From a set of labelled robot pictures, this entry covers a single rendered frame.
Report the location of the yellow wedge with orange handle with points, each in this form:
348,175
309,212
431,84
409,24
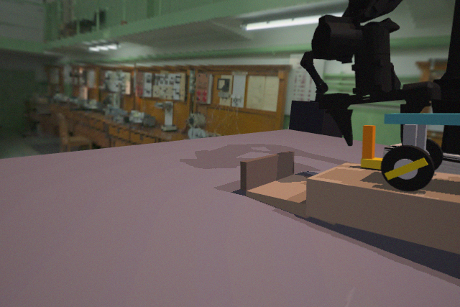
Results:
368,160

